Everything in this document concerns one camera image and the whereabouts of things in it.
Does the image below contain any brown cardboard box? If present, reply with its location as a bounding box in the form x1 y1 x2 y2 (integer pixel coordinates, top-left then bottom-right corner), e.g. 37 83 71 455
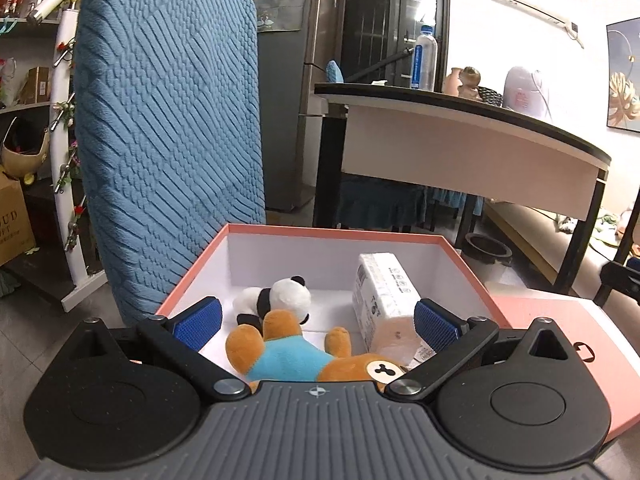
0 172 37 267

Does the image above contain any white pink appliance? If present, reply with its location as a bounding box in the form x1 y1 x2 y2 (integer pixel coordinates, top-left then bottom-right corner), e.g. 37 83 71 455
502 66 550 121

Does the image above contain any brown bear plush toy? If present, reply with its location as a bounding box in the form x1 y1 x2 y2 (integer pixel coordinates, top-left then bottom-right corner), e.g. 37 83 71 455
225 310 416 395

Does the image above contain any pink cardboard box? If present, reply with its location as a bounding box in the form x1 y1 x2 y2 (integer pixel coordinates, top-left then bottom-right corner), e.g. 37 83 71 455
155 223 513 392

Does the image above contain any pink box lid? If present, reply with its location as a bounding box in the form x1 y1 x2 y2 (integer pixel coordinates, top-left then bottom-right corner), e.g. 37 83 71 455
492 296 640 443

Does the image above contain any framed wall painting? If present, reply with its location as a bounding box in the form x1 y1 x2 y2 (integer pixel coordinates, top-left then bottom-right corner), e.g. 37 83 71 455
606 17 640 134

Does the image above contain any white air conditioner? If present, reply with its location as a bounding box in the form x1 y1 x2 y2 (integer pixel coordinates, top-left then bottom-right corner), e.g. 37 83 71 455
489 0 585 49

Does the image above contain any clay vase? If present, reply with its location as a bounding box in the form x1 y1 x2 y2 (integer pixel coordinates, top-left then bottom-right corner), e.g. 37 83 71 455
442 67 464 96

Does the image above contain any panda plush toy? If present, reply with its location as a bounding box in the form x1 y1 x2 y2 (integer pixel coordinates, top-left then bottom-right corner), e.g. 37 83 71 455
233 275 312 333

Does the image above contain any white tissue pack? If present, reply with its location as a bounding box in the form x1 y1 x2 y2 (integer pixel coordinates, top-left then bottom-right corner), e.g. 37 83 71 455
351 252 437 367

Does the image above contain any black rod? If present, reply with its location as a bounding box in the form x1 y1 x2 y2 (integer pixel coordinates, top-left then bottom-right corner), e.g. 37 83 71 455
347 47 416 84

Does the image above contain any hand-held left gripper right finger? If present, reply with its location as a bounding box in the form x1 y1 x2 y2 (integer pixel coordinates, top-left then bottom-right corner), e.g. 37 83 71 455
385 298 576 403

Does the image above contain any brown figurine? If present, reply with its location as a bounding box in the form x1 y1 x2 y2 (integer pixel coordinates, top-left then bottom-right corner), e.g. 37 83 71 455
459 66 483 100

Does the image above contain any black stand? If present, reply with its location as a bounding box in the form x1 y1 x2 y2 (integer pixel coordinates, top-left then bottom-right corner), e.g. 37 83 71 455
592 259 640 322

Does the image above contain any black topped white table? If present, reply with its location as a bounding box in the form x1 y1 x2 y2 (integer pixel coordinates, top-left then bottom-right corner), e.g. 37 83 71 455
314 82 612 306

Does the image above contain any white paper roll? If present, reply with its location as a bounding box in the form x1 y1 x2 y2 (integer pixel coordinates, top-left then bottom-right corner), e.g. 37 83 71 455
27 0 68 24

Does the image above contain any dark door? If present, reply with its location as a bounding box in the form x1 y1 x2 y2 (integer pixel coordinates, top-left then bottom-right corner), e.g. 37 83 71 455
340 0 451 86

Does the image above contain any grey refrigerator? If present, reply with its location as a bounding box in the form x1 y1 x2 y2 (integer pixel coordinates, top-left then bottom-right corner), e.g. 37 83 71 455
249 0 344 213

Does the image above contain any blue covered chair back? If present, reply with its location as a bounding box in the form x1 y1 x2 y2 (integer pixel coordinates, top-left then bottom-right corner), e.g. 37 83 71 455
74 0 267 328

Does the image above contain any blue covered dining chair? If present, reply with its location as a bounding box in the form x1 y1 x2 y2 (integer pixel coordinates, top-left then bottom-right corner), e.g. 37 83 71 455
334 175 484 234

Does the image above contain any black floor pot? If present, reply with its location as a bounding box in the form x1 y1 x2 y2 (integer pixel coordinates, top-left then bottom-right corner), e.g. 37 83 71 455
464 232 512 264

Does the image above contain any white wavy flower stand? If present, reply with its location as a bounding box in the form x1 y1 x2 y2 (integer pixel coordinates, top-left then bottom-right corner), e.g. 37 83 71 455
50 7 109 314

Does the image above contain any clear water bottle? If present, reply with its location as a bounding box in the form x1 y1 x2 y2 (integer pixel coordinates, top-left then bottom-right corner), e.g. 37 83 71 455
411 25 438 92

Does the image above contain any small brown shelf box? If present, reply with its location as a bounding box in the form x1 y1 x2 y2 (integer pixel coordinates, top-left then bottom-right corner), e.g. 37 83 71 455
20 66 51 106

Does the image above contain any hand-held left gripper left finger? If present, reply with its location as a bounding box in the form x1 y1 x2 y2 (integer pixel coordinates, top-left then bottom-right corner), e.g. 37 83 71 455
75 296 251 405

